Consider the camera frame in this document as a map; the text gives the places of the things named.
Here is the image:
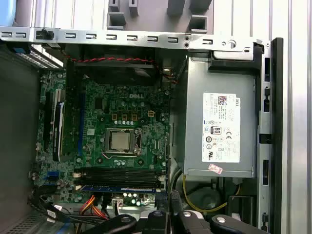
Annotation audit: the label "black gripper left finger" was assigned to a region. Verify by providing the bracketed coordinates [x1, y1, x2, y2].
[81, 211, 169, 234]

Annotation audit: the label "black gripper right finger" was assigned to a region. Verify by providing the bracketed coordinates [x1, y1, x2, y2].
[177, 211, 269, 234]

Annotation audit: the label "black RAM slot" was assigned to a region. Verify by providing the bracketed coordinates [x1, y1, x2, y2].
[74, 180, 167, 188]
[74, 173, 167, 181]
[74, 166, 167, 174]

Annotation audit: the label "silver CPU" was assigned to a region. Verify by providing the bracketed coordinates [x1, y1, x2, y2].
[109, 131, 131, 151]

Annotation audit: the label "metal CPU socket cover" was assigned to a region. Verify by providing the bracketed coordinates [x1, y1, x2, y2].
[104, 128, 143, 156]

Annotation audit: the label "grey power supply unit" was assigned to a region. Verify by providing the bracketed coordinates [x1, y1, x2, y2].
[181, 51, 260, 178]

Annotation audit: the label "green motherboard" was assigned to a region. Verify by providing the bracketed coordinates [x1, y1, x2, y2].
[30, 70, 171, 213]

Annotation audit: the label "metal disk bay cage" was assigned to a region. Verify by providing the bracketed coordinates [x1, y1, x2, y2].
[0, 209, 81, 234]

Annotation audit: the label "black PC case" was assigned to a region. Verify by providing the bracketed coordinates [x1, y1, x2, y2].
[0, 25, 285, 234]

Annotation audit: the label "graphics card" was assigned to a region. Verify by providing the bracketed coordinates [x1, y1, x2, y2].
[42, 89, 79, 162]

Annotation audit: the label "black case fan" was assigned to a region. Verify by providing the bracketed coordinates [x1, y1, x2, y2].
[65, 47, 182, 86]

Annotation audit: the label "grey parts rack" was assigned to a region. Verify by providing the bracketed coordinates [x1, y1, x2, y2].
[106, 0, 215, 34]

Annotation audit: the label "blue plastic card latch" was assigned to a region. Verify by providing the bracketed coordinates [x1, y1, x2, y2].
[12, 46, 32, 55]

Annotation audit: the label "black power cable bundle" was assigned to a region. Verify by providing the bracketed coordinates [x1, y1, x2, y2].
[167, 146, 183, 234]

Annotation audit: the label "yellow wire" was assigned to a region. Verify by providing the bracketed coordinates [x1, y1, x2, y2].
[182, 175, 229, 214]

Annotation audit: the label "orange red yellow power wires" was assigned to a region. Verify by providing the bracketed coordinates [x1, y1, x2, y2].
[80, 194, 110, 220]

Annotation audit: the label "black flat SATA cable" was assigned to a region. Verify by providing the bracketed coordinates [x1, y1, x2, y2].
[28, 187, 113, 225]

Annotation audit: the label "red black twisted wire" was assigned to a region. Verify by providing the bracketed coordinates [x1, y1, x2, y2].
[67, 57, 178, 85]

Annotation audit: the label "perforated metal slot bracket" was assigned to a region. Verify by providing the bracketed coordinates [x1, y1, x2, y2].
[14, 51, 64, 70]

